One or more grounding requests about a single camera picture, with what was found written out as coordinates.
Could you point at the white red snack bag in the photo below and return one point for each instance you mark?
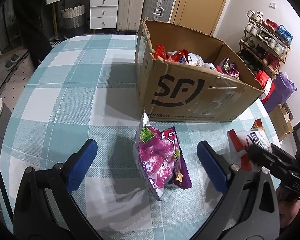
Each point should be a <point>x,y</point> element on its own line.
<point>240,141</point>

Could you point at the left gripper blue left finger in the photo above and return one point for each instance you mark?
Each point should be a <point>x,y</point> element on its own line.
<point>45,208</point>

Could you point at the brown cardboard box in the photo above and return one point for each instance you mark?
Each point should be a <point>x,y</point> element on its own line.
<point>175,91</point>

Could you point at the wooden door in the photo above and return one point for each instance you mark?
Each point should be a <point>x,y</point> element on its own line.
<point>200,15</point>

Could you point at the shoe rack with shoes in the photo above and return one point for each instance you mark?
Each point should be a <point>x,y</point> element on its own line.
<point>264,45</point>

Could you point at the dotted black bordered rug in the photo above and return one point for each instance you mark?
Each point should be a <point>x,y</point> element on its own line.
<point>16,69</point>

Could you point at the beige hard suitcase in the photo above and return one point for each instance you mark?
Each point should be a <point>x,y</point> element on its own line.
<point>129,15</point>

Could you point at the woven laundry basket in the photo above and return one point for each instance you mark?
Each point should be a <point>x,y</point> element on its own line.
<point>74,20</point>

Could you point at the purple plastic bag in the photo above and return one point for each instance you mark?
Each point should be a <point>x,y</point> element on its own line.
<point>284,88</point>

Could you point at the red orange snack bag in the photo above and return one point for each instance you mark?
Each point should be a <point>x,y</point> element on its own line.
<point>180,56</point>

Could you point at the blue plaid tablecloth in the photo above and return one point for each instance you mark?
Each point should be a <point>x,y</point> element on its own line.
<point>85,89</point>

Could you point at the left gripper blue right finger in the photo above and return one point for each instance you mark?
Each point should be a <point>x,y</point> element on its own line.
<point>248,207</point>

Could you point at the purple grape candy bag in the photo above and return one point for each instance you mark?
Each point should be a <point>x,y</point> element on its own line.
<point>159,158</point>

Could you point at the red plastic bag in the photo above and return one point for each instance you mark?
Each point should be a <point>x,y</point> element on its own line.
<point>267,85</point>

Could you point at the silver aluminium suitcase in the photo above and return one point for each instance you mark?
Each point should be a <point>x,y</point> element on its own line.
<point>158,10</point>

